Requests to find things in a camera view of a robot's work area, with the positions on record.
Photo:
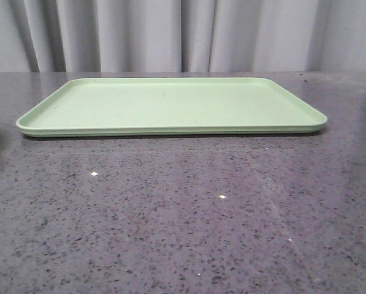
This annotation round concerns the grey pleated curtain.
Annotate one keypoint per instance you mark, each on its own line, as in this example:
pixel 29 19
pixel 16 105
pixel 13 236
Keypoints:
pixel 182 36

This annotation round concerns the light green plastic tray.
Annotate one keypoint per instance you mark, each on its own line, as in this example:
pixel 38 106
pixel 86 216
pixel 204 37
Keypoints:
pixel 170 106

